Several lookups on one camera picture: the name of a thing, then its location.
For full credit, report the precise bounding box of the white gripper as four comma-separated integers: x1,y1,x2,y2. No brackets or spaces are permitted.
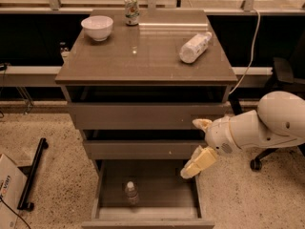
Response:
180,116,241,179

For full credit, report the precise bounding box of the clear water bottle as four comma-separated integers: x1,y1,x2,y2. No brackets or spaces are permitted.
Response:
125,181,139,205

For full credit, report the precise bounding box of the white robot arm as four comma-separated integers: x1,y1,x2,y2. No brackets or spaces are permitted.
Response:
180,91,305,179

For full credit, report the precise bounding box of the grey open bottom drawer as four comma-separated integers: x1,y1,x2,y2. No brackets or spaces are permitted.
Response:
82,159,214,229

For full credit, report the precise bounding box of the grey drawer cabinet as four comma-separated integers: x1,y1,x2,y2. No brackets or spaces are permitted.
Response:
54,9,238,229

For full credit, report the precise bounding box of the white bottle lying down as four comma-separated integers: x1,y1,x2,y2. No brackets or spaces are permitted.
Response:
179,31,212,64

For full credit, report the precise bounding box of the grey middle drawer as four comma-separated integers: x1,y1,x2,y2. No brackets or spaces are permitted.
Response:
83,140,207,159

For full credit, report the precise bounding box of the grey top drawer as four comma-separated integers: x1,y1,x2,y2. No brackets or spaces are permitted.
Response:
68,102,231,130

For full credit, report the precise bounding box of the small bottle behind cabinet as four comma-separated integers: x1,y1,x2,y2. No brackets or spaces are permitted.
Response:
59,42,70,62

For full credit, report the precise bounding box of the black office chair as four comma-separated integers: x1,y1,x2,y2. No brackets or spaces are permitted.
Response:
228,31,305,172

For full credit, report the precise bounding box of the white ceramic bowl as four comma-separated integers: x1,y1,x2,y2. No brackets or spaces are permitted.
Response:
81,15,113,41

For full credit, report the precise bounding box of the green white drink can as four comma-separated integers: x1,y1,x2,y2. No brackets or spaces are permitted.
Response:
124,0,140,26

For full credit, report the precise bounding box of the black wheeled stand base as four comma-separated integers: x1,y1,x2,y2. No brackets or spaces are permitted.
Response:
17,137,49,211

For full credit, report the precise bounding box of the cardboard box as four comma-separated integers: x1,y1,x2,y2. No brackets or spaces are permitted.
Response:
0,154,27,229

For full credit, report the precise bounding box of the white cable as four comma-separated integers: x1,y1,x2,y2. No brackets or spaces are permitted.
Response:
228,8,261,95

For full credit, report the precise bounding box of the black cable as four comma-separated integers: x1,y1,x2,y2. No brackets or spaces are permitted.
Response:
0,197,32,229

